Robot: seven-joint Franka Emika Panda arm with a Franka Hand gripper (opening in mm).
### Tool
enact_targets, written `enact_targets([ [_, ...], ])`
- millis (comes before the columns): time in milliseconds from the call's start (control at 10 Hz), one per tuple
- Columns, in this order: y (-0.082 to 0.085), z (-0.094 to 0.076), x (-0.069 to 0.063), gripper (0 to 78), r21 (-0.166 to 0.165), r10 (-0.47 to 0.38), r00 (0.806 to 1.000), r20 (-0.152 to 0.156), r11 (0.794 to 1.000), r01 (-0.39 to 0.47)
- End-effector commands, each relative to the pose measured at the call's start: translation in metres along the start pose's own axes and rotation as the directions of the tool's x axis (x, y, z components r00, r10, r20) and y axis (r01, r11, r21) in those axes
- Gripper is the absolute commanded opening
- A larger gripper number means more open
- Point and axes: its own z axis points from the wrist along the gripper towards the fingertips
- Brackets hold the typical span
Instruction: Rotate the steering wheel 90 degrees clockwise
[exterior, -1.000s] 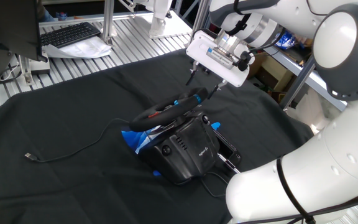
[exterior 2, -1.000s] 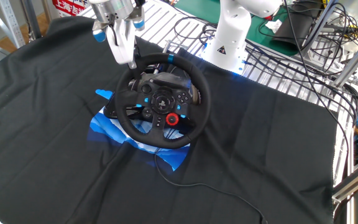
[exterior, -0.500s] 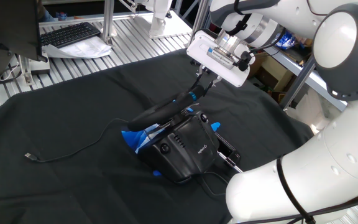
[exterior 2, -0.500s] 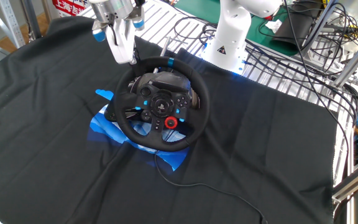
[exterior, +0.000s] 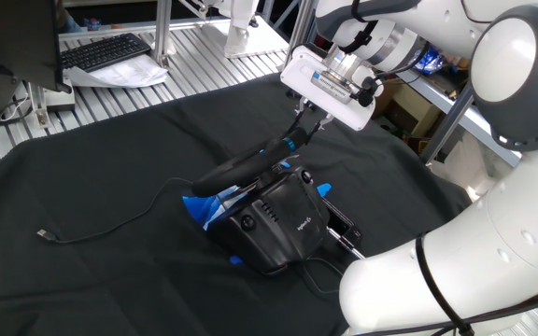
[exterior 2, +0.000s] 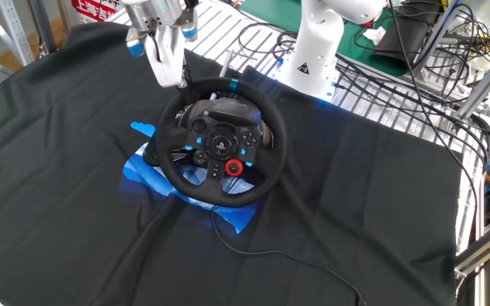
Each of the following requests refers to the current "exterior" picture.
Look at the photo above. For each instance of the black racing steering wheel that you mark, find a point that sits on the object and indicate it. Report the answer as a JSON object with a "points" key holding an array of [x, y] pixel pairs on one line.
{"points": [[241, 170]]}

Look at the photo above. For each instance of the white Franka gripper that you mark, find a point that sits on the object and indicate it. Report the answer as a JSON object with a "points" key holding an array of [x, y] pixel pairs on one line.
{"points": [[297, 70]]}

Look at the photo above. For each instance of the silver metal rod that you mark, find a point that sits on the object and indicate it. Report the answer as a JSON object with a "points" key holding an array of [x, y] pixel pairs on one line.
{"points": [[346, 245]]}

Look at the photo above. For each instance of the grey metal shelf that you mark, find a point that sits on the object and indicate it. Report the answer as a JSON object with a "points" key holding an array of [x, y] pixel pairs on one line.
{"points": [[446, 126]]}

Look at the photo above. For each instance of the black keyboard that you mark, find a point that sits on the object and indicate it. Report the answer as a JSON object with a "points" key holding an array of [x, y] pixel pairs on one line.
{"points": [[105, 50]]}

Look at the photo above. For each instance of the black table cloth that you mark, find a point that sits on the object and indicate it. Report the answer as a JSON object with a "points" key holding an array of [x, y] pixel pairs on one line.
{"points": [[110, 163]]}

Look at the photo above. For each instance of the blue plastic bag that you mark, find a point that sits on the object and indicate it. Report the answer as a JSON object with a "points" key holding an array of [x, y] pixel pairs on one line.
{"points": [[430, 58]]}

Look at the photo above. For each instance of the white paper sheets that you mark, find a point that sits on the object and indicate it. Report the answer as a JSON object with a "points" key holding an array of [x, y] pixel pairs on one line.
{"points": [[129, 74]]}

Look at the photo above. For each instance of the small red blue toy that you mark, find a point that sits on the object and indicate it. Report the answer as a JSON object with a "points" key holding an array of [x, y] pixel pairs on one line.
{"points": [[92, 24]]}

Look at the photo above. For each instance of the brown cardboard box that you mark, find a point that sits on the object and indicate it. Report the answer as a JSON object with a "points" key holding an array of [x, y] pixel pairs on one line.
{"points": [[386, 100]]}

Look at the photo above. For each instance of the aluminium profile post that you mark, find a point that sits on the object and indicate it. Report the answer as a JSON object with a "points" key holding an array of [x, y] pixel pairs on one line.
{"points": [[299, 32]]}

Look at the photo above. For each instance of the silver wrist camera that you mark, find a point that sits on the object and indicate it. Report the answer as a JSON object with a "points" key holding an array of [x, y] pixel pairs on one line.
{"points": [[332, 86]]}

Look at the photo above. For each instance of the black Logitech wheel base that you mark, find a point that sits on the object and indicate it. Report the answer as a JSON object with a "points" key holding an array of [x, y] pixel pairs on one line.
{"points": [[283, 219]]}

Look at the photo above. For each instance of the white pedestal stand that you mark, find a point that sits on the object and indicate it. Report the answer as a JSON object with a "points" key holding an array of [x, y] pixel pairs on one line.
{"points": [[238, 37]]}

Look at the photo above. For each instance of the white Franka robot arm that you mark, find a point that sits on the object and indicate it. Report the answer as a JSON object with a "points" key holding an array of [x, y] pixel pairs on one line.
{"points": [[507, 242]]}

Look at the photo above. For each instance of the person in blue shirt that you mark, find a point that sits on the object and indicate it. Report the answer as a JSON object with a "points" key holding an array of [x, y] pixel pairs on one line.
{"points": [[66, 21]]}

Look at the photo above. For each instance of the black computer monitor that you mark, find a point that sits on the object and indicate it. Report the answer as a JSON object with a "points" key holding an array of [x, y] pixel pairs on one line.
{"points": [[17, 37]]}

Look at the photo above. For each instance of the black rectangular frame device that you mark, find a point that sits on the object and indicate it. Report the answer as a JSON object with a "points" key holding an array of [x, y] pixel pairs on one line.
{"points": [[344, 224]]}

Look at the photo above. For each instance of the white foam packing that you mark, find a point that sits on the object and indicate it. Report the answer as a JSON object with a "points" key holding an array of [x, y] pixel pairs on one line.
{"points": [[460, 163]]}

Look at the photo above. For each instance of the cream cardboard box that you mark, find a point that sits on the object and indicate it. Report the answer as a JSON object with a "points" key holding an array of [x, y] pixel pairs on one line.
{"points": [[414, 112]]}

